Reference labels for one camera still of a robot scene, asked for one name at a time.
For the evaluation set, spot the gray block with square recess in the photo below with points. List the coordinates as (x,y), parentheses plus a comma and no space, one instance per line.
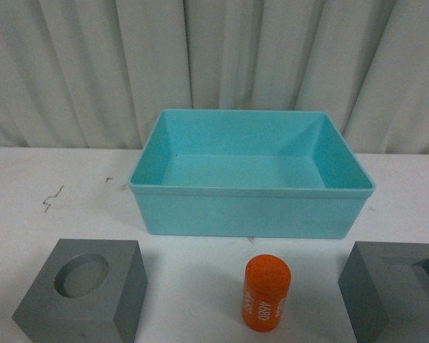
(385,288)

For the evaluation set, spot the gray block with round hole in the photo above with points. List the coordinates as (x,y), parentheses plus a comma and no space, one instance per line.
(89,290)

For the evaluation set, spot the light blue plastic box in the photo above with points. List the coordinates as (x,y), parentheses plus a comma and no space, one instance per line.
(249,173)

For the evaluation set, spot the orange cylinder with white numbers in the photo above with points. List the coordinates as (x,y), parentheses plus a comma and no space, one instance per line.
(266,286)

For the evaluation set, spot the white pleated curtain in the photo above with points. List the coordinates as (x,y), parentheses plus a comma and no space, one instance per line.
(95,74)

